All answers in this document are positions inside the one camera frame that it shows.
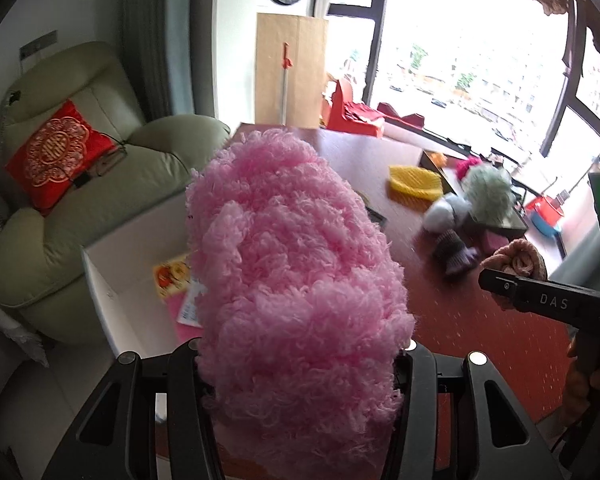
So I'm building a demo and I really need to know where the pink fluffy duster head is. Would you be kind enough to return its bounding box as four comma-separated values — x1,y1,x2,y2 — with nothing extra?
185,129,417,478

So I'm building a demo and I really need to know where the red gift box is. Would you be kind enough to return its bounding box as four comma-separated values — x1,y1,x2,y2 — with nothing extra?
322,80,386,138

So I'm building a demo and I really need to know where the black window frame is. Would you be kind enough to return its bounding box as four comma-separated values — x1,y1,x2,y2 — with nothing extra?
312,0,600,171

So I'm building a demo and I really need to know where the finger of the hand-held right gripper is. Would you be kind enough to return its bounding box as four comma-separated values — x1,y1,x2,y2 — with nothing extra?
477,269,528,313

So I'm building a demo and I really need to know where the grey storage box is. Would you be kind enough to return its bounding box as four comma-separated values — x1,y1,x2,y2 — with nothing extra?
80,122,388,361

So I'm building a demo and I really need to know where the beige leather armchair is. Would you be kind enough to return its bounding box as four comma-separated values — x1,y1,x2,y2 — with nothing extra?
0,41,231,346

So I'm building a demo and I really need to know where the wall switch panel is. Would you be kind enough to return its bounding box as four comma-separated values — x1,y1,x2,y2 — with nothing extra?
19,30,58,59

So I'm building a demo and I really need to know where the orange knit sock roll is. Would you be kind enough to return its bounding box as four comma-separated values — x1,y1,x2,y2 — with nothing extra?
480,239,548,311

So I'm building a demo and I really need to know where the yellow foam net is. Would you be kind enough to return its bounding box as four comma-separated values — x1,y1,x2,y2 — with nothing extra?
387,164,443,202

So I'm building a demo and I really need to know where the red cardboard piece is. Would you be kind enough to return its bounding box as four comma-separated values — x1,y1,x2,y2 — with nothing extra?
377,102,426,131

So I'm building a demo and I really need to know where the magenta bath loofah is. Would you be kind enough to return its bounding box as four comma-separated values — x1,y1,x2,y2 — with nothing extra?
452,156,483,181

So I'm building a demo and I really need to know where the red embroidered cushion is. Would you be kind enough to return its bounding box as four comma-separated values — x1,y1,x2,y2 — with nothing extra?
5,99,118,211

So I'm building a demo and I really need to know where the grey curtain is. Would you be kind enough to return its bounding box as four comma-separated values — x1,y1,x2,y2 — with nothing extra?
117,0,216,126

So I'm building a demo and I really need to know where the red handled mop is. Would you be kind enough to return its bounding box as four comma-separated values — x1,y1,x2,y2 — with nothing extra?
279,42,295,126

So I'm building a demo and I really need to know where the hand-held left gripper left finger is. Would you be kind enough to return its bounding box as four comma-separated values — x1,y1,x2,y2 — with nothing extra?
42,337,223,480

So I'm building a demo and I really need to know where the white grey cloth bundle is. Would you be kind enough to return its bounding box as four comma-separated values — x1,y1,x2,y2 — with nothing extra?
424,195,473,233

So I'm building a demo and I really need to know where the blue plastic basin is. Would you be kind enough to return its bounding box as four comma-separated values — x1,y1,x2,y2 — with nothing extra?
530,212,563,236

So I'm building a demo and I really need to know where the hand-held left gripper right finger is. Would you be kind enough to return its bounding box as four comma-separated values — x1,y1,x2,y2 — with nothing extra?
380,341,563,480

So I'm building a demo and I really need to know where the brown cardboard cabinet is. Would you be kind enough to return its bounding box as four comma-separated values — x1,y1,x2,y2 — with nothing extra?
254,11,330,130

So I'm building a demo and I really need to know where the dark shallow tray box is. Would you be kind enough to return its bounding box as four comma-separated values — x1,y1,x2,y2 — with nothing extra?
417,149,528,241

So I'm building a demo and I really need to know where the person's right hand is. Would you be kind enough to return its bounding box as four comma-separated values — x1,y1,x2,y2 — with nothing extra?
562,332,600,422

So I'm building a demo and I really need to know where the small yellow tissue pack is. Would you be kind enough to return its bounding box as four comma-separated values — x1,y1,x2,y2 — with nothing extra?
152,255,193,301

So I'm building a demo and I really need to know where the red plastic basin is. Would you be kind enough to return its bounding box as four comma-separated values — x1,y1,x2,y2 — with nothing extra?
524,195,566,226

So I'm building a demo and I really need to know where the dark purple knit item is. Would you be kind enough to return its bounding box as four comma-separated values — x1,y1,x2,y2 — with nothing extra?
432,230,481,278

